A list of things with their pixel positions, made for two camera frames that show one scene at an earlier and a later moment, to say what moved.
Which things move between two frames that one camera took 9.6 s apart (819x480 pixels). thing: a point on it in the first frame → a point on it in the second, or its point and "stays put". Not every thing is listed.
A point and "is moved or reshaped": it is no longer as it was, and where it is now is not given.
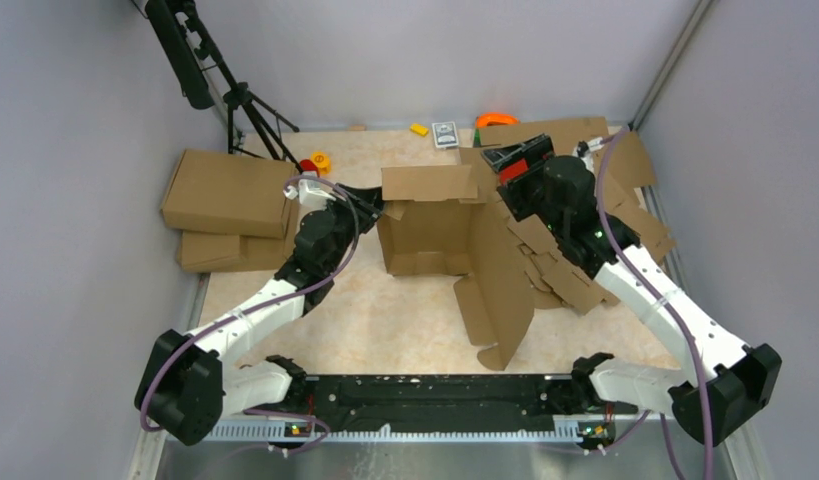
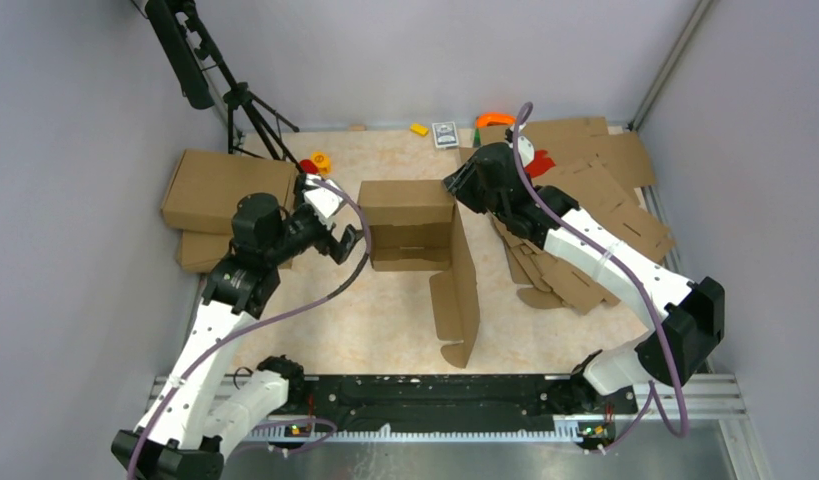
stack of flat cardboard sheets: [621, 180] stays put
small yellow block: [419, 130] stays put
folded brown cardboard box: [229, 194] stays put
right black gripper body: [524, 195] → [466, 189]
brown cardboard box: [449, 221] is moved or reshaped
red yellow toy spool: [319, 163] stays put
